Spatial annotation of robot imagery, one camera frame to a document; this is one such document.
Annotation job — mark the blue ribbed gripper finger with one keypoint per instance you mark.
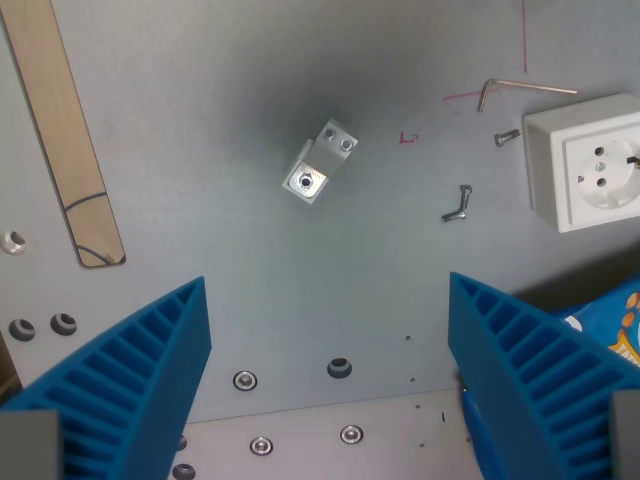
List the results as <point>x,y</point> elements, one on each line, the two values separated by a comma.
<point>125,380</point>
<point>530,375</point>

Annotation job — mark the blue printed snack bag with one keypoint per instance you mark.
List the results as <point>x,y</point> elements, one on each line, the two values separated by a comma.
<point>607,322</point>

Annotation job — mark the white electrical wall socket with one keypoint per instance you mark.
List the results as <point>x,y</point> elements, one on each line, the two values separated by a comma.
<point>585,162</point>

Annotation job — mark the steel hex allen key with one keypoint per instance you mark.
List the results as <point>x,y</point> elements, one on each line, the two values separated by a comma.
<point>505,88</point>

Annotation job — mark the dark hammer head bolt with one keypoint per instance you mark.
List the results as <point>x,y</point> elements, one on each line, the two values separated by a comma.
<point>454,216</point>
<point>465,195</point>

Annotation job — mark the aluminium angle bracket block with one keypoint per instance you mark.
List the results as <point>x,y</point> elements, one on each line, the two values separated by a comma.
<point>320,161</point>

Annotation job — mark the countersunk steel plate screw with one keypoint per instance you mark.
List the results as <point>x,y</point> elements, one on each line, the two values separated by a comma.
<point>351,434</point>
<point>245,381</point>
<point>261,446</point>

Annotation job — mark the short socket head screw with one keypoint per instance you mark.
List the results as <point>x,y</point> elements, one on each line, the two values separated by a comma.
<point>506,136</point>

